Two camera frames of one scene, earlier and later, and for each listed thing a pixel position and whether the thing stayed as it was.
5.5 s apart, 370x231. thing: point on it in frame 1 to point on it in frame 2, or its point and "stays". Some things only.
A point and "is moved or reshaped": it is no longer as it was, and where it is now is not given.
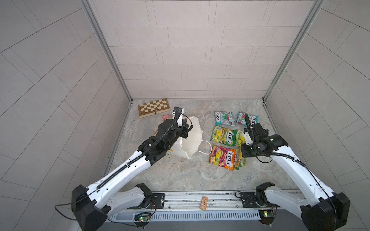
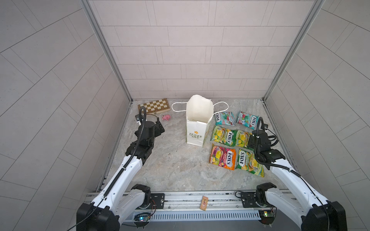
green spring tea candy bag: [226, 136] stays
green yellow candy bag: [239, 160] is moved or reshaped
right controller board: [266, 216] stays
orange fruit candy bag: [222, 157] stays
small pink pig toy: [164, 117] stays
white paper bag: [186, 147] to [199, 113]
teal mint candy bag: [246, 119] stays
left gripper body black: [176, 133] to [155, 132]
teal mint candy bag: [224, 118] stays
